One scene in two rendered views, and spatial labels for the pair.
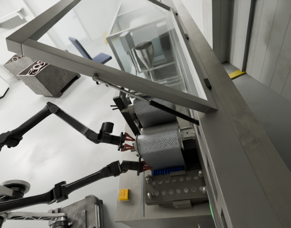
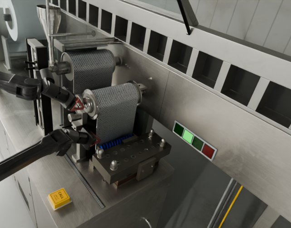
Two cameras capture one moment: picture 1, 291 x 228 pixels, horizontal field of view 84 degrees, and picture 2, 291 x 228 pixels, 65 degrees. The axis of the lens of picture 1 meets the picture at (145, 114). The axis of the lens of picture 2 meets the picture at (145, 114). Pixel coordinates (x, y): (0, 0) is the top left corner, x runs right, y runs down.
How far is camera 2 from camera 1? 0.84 m
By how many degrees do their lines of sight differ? 50
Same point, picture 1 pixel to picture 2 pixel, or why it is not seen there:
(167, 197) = (132, 161)
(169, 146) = (129, 97)
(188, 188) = (147, 148)
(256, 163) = not seen: hidden behind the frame
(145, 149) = (105, 101)
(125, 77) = not seen: outside the picture
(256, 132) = not seen: hidden behind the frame
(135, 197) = (79, 194)
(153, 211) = (112, 195)
